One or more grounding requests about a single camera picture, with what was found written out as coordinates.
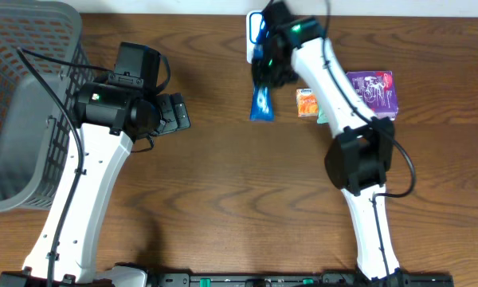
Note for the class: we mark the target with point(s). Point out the teal wet wipes packet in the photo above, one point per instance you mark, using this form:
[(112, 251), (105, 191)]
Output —
[(322, 119)]

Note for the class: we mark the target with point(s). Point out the blue biscuit packet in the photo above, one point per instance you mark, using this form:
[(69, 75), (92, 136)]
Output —
[(261, 109)]

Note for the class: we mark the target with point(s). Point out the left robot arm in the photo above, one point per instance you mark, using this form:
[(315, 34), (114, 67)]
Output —
[(108, 115)]

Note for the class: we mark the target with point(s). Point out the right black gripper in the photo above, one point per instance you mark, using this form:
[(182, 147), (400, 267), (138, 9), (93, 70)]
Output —
[(256, 70)]

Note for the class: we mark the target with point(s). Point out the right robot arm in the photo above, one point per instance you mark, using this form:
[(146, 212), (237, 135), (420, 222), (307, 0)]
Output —
[(362, 144)]

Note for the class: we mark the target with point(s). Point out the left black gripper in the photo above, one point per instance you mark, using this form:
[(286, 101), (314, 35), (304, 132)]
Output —
[(175, 114)]

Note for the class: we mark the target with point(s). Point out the purple snack packet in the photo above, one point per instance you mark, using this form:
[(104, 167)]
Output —
[(377, 89)]

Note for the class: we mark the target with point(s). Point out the grey plastic mesh basket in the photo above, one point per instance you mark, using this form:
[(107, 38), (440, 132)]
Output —
[(33, 134)]

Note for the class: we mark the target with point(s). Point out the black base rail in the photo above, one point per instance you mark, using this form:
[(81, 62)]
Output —
[(335, 279)]

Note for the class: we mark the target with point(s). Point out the orange tissue packet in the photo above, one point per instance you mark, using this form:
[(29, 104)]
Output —
[(306, 101)]

